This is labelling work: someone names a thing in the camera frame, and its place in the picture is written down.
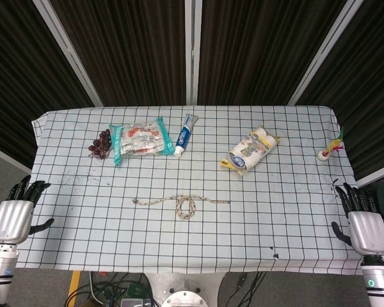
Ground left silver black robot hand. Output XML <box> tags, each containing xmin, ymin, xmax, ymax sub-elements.
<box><xmin>0</xmin><ymin>175</ymin><xmax>55</xmax><ymax>246</ymax></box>

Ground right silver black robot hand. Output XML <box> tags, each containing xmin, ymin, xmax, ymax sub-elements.
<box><xmin>331</xmin><ymin>182</ymin><xmax>384</xmax><ymax>256</ymax></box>

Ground beige braided rope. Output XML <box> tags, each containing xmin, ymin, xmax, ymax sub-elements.
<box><xmin>132</xmin><ymin>194</ymin><xmax>230</xmax><ymax>221</ymax></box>

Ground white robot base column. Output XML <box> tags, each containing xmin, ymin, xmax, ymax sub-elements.
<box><xmin>145</xmin><ymin>271</ymin><xmax>227</xmax><ymax>307</ymax></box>

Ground colourful feather shuttlecock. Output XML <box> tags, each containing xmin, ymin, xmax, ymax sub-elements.
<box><xmin>317</xmin><ymin>127</ymin><xmax>346</xmax><ymax>161</ymax></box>

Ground dark red grape bunch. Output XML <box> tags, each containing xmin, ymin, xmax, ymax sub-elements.
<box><xmin>88</xmin><ymin>129</ymin><xmax>112</xmax><ymax>160</ymax></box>

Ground wrapped white paper cup pack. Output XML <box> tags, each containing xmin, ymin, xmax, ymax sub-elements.
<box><xmin>218</xmin><ymin>126</ymin><xmax>280</xmax><ymax>178</ymax></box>

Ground teal edged foil snack bag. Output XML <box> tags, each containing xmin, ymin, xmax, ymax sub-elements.
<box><xmin>108</xmin><ymin>116</ymin><xmax>175</xmax><ymax>167</ymax></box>

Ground white black checked tablecloth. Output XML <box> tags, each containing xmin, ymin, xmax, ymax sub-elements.
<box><xmin>4</xmin><ymin>105</ymin><xmax>384</xmax><ymax>276</ymax></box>

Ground blue white toothpaste tube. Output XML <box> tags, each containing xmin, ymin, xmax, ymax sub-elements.
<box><xmin>173</xmin><ymin>114</ymin><xmax>199</xmax><ymax>157</ymax></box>

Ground tangled black floor cables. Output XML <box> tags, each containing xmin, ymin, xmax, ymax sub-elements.
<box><xmin>63</xmin><ymin>271</ymin><xmax>154</xmax><ymax>307</ymax></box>

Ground white partition frame post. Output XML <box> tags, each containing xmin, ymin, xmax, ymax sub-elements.
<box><xmin>184</xmin><ymin>0</ymin><xmax>203</xmax><ymax>106</ymax></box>
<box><xmin>33</xmin><ymin>0</ymin><xmax>103</xmax><ymax>107</ymax></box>
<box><xmin>287</xmin><ymin>0</ymin><xmax>365</xmax><ymax>106</ymax></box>

